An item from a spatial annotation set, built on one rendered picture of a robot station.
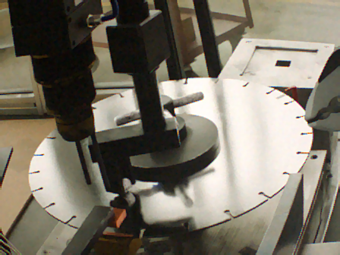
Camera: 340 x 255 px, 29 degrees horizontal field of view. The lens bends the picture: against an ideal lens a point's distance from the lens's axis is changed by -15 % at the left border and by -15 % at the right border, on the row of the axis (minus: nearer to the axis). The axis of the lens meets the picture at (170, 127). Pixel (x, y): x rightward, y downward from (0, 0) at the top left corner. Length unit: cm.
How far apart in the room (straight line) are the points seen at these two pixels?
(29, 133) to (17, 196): 23
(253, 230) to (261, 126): 12
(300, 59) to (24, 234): 52
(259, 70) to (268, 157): 34
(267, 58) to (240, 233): 38
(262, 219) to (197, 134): 13
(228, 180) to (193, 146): 7
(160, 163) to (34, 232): 38
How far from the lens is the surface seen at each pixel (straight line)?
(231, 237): 80
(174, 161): 74
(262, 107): 84
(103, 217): 64
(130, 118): 76
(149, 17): 64
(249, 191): 69
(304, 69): 106
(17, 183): 121
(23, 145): 133
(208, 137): 77
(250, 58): 110
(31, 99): 144
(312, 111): 67
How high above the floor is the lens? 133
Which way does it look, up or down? 27 degrees down
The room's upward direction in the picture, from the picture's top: 11 degrees counter-clockwise
